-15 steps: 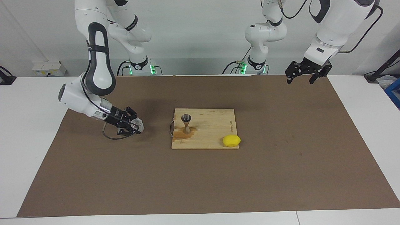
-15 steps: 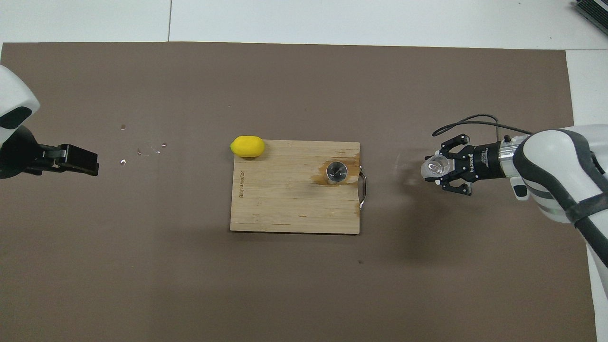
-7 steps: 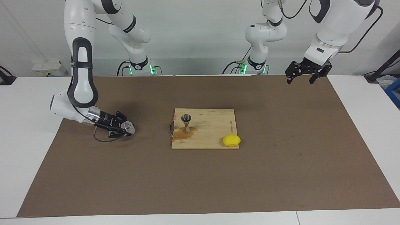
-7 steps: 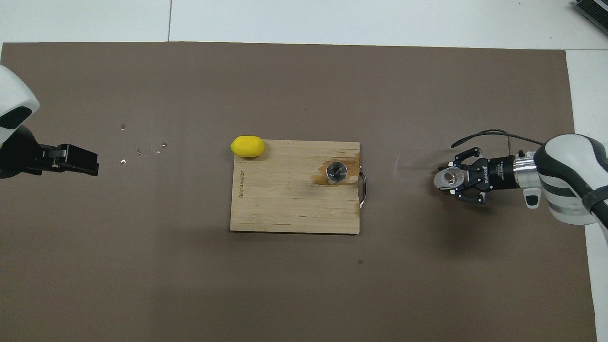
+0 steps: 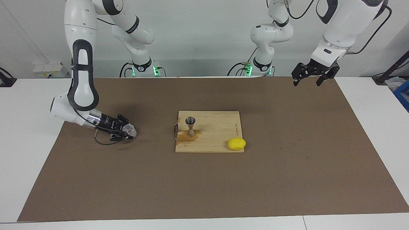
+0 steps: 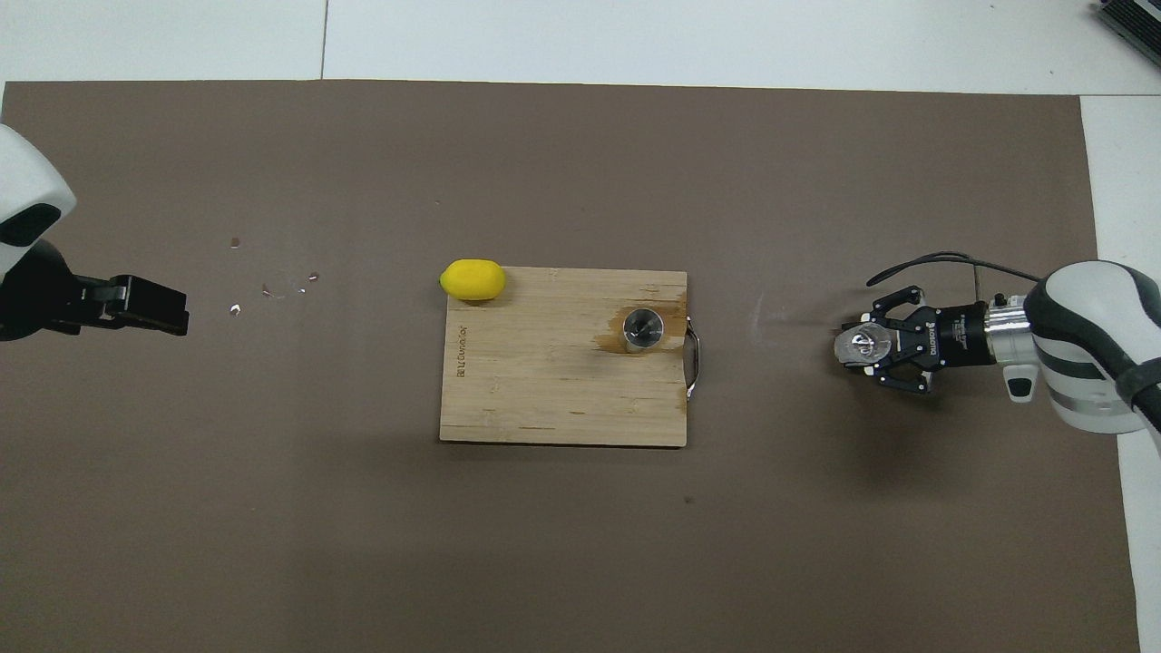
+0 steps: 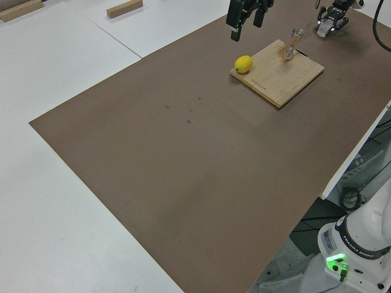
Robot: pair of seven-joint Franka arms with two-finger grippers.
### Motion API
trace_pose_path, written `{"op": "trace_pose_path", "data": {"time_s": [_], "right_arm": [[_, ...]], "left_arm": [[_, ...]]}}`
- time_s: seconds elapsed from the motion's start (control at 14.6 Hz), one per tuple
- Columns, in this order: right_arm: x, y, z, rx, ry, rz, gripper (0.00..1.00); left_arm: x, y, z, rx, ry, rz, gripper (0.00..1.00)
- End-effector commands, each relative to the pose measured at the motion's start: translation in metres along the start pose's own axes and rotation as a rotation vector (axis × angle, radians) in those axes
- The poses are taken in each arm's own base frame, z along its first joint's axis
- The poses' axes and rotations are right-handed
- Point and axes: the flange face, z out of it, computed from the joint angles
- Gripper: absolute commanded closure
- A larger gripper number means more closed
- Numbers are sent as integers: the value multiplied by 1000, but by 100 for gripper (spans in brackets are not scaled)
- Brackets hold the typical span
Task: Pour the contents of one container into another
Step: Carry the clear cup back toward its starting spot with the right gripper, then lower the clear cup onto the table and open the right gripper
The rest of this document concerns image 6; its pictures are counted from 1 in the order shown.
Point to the steel double jigger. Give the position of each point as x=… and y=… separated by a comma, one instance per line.
x=642, y=328

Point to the grey ribbed device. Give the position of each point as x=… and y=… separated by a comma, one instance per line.
x=1134, y=23

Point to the yellow lemon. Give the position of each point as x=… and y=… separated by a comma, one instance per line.
x=472, y=279

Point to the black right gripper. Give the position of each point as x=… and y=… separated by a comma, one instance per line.
x=952, y=336

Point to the small clear glass cup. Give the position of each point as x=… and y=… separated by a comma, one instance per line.
x=857, y=345

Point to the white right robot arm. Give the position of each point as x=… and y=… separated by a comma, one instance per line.
x=1088, y=345

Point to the bamboo cutting board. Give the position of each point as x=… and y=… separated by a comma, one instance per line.
x=526, y=381

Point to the brown table mat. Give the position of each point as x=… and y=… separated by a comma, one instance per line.
x=580, y=544

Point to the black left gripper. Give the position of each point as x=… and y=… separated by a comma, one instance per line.
x=41, y=304

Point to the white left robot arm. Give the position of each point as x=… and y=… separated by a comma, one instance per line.
x=27, y=172

